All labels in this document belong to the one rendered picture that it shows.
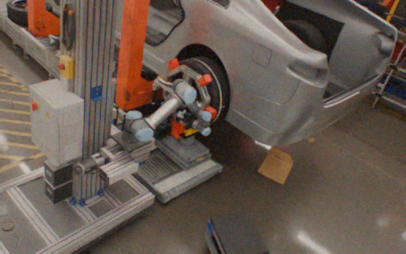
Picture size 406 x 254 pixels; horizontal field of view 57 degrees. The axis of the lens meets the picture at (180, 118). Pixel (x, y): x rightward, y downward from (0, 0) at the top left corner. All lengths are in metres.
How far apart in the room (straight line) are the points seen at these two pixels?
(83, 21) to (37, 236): 1.58
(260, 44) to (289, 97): 0.47
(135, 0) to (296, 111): 1.60
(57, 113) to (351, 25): 3.34
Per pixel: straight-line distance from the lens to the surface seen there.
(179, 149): 3.83
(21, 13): 6.19
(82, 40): 2.36
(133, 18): 3.32
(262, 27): 3.08
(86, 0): 2.29
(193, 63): 3.40
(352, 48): 4.63
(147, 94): 3.83
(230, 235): 3.01
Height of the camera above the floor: 2.55
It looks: 33 degrees down
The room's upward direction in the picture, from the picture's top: 12 degrees clockwise
